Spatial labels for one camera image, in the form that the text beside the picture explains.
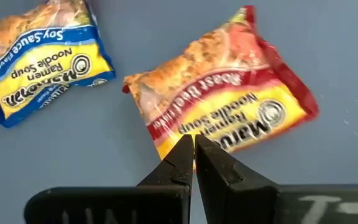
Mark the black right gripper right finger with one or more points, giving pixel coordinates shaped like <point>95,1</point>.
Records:
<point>244,202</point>

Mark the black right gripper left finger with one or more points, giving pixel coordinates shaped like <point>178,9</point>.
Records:
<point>120,205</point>

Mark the red Maruchan ramen pack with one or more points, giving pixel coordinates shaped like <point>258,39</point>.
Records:
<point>222,93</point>

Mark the blue Maruchan ramen pack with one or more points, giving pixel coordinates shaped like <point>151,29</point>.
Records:
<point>42,62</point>

